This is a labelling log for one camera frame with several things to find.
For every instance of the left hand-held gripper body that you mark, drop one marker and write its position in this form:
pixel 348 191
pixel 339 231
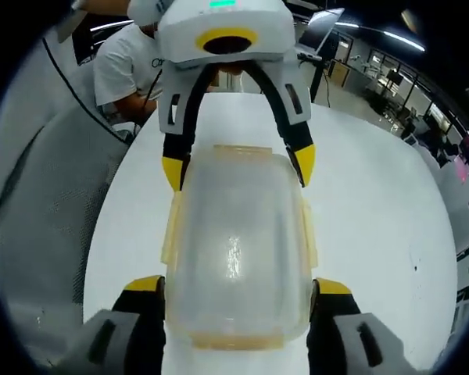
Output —
pixel 226 19

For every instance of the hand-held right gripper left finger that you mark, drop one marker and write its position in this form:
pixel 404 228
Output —
pixel 137 312

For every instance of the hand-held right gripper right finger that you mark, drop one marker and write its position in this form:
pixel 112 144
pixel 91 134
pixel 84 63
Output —
pixel 336 316

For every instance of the clear plastic food container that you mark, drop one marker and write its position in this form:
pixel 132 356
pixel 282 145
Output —
pixel 234 218

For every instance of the black laptop stand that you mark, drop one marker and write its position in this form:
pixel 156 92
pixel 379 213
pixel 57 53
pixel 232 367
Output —
pixel 316 78

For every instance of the open laptop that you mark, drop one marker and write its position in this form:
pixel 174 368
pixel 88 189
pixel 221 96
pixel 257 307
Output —
pixel 316 35

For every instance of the grey mesh office chair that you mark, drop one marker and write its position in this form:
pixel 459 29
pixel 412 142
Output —
pixel 43 234

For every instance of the long ceiling light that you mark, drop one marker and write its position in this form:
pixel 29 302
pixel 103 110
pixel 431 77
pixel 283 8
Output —
pixel 398 39

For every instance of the pink lit screen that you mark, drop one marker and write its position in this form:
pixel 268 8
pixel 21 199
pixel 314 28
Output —
pixel 463 168

